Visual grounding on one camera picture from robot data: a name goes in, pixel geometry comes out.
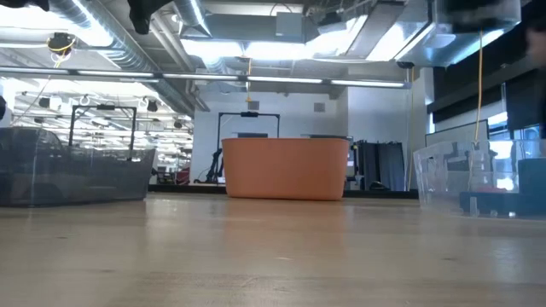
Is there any clear plastic bin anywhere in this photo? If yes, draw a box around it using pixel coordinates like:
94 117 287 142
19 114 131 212
412 138 546 221

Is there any dark grey curtain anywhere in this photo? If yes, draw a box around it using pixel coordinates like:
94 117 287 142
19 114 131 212
357 139 405 192

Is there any smoky dark plastic bin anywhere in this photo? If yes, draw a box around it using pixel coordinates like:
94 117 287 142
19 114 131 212
0 126 157 208

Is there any thin yellow hanging cord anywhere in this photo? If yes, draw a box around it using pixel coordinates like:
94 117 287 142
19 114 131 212
245 55 253 104

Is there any long ceiling light strip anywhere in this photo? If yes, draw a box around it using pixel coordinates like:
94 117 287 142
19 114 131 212
0 66 413 90

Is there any black station frame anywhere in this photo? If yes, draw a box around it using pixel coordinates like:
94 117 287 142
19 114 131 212
217 111 282 139
67 103 138 162

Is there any silver ventilation duct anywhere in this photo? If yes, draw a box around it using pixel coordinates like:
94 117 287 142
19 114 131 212
42 0 197 116

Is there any black aluminium table frame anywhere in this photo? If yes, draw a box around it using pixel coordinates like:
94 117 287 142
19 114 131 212
147 182 419 200

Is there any orange plastic bin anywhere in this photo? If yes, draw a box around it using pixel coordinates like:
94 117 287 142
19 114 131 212
220 136 351 201

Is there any grey ceiling box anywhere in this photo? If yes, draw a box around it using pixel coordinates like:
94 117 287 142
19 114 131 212
275 11 306 42

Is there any coiled yellow ceiling cable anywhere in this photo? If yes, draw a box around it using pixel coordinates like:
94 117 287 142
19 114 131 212
45 32 78 56

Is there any yellow hanging cable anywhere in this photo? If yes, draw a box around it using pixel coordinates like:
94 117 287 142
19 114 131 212
467 29 486 191

